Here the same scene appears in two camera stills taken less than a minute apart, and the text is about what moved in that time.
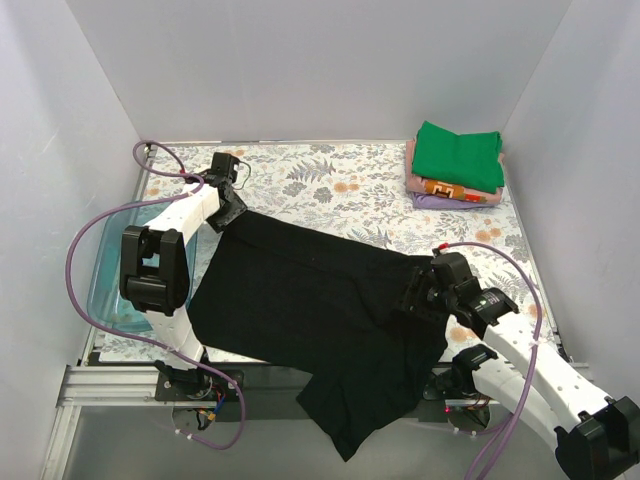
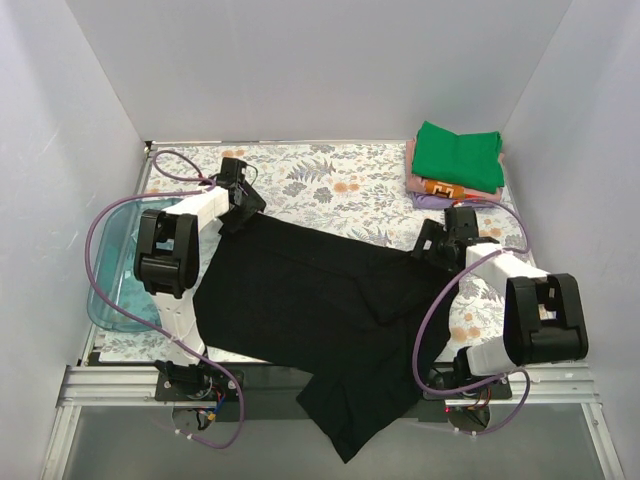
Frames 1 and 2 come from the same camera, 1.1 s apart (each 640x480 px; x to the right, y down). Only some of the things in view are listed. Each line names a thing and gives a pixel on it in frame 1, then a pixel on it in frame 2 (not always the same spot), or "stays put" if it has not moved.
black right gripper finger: (411, 296) -> (431, 238)
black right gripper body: (417, 292) -> (426, 242)
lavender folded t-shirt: (424, 201) stays put
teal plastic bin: (106, 303) stays put
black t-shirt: (269, 290) stays put
